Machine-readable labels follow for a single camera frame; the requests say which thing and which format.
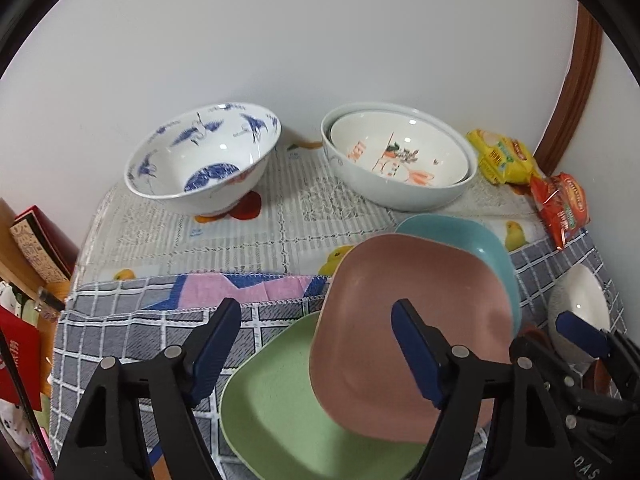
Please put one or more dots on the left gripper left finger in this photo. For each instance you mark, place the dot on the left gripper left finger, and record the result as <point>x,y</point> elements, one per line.
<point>105,439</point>

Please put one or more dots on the grey checkered tablecloth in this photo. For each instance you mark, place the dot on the grey checkered tablecloth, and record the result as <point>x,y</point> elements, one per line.
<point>134,320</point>

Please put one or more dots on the plain white bowl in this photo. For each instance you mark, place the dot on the plain white bowl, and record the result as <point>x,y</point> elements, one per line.
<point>579,292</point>

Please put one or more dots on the brown small bowl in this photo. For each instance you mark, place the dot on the brown small bowl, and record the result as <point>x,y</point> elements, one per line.
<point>534,333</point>
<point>596,381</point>

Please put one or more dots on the wooden furniture piece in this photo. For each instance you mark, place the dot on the wooden furniture piece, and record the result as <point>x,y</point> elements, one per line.
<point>15,268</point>

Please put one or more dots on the lemon print inner bowl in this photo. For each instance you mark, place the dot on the lemon print inner bowl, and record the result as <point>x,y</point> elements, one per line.
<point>400,148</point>

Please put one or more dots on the large white outer bowl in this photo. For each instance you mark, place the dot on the large white outer bowl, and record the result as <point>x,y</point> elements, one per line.
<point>389,193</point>

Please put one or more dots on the red chips bag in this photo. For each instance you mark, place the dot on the red chips bag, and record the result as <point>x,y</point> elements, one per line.
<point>562,205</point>

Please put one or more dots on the blue crane pattern bowl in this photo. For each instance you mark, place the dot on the blue crane pattern bowl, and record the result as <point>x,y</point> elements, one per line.
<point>203,162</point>

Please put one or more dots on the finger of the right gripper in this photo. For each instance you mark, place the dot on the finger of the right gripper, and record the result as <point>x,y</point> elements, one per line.
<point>582,334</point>

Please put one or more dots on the brown wooden door frame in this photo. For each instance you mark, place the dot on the brown wooden door frame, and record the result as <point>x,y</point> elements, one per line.
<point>574,93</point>

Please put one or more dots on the green square plate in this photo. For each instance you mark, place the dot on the green square plate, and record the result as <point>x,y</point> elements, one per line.
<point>274,427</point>

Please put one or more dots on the red paper bag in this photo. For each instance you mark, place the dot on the red paper bag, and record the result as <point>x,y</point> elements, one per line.
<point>24,343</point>

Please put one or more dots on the yellow chips bag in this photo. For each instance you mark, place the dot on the yellow chips bag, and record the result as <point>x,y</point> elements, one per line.
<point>502,160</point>

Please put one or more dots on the pink square plate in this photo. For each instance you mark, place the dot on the pink square plate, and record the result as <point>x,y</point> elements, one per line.
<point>370,368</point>

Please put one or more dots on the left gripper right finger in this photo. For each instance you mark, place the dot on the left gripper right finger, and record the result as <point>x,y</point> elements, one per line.
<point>526,436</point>

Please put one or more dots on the light blue square plate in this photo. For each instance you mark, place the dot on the light blue square plate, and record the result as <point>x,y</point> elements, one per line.
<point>474,238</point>

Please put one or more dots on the patterned red box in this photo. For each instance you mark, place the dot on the patterned red box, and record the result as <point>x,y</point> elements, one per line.
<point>47,249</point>

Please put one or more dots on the white printed table cover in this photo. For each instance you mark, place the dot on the white printed table cover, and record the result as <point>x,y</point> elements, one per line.
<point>306,214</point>

